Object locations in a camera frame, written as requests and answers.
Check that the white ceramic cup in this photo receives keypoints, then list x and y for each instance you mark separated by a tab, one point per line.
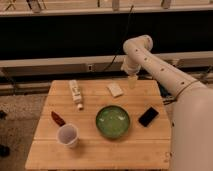
68	136

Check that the white sponge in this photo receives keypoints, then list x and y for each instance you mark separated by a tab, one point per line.
115	89

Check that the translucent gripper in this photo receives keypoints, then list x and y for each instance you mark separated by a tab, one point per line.
132	81

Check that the black smartphone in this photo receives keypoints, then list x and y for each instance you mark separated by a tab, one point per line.
147	117

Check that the white wall outlet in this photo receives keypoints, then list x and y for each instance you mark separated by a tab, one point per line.
90	67

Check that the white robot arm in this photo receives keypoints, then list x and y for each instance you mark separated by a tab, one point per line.
192	118

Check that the green bowl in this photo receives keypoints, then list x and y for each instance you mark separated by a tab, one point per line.
112	121

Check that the dark red small object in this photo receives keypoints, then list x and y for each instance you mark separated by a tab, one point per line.
58	120

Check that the white tube with cap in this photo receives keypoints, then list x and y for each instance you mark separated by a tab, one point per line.
76	94

